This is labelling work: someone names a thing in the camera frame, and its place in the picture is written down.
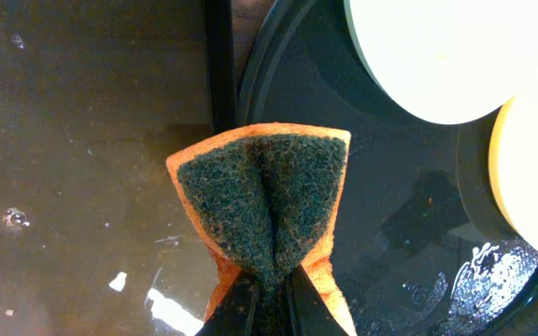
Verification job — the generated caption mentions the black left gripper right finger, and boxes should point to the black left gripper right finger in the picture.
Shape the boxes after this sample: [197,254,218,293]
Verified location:
[286,265,347,336]

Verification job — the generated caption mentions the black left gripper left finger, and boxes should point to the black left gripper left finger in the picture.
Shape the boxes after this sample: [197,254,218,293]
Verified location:
[196,272,259,336]

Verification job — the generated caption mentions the orange green scrub sponge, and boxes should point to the orange green scrub sponge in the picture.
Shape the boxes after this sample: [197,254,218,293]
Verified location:
[166,123,355,335]

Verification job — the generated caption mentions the yellow plate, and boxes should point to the yellow plate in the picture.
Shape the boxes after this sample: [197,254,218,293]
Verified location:
[488,67,538,251]

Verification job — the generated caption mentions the round black tray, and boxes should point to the round black tray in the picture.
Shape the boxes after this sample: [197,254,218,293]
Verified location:
[233,0,538,335]

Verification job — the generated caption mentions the rectangular black water tray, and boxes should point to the rectangular black water tray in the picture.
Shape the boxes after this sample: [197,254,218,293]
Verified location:
[0,0,217,335]

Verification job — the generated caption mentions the far mint green plate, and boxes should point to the far mint green plate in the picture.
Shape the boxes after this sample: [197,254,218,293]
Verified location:
[344,0,538,125]

